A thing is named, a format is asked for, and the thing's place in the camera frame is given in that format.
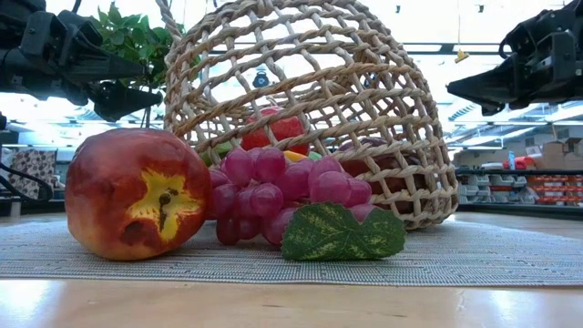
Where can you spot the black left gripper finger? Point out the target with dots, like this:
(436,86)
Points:
(100,66)
(123,102)

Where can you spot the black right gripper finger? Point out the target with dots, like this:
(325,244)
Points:
(493,108)
(496,84)

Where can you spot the green plastic apple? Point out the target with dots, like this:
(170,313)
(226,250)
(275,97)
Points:
(215,152)

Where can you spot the red apple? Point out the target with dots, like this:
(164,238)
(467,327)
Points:
(284,130)

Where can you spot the yellow bell pepper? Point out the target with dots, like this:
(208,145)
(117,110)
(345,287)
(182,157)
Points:
(293,157)

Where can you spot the green leafy artificial plant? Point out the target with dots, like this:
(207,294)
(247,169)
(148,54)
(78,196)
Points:
(132,36)

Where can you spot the yellow hanging tag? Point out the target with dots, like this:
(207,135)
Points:
(461,56)

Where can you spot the dark red peach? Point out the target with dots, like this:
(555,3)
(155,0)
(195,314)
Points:
(114,182)

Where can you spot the shelf with storage bins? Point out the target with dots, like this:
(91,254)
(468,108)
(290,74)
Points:
(501,191)

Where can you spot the brown cardboard boxes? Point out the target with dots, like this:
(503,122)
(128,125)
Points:
(562,155)

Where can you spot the patterned fabric bag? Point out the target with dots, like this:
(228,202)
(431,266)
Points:
(34,171)

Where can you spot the grey woven placemat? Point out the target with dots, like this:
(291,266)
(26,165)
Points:
(455,259)

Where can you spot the purple grape bunch with leaf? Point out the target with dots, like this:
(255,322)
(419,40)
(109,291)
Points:
(268,196)

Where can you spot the black aluminium table frame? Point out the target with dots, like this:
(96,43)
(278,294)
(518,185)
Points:
(524,211)

